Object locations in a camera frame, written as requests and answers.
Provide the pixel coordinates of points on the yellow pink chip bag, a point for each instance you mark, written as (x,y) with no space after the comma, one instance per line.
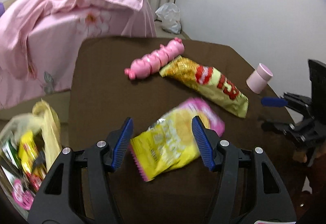
(169,143)

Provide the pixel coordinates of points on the pink spoon-shaped package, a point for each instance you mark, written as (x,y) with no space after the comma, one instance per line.
(23,198)

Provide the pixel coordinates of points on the pink cylindrical container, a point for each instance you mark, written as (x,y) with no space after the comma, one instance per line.
(259,79)

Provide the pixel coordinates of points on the purple pillow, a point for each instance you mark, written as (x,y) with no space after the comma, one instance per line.
(2,9)

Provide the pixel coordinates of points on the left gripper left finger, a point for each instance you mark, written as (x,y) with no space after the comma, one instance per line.
(60,196)

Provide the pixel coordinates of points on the gold red chip bag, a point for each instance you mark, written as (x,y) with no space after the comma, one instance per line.
(209,82)

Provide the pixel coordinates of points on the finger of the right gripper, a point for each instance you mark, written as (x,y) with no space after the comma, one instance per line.
(282,128)
(277,100)

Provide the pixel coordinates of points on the green white milk carton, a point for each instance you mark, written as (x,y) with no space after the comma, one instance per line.
(10,162)

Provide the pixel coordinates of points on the yellow trash bag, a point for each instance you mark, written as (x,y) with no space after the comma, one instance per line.
(42,120)

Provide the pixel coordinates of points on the pink floral duvet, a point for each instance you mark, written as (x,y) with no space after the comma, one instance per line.
(22,15)

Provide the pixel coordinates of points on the pink pig toy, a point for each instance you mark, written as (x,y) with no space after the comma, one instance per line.
(151,63)

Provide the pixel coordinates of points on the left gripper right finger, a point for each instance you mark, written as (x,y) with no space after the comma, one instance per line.
(249,190)

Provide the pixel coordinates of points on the yellow foil wrapper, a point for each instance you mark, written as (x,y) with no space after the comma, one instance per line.
(31,154)

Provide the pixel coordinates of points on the pink floral bed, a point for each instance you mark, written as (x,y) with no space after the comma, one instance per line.
(53,46)

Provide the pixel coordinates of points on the white plastic bag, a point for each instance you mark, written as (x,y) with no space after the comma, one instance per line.
(169,14)

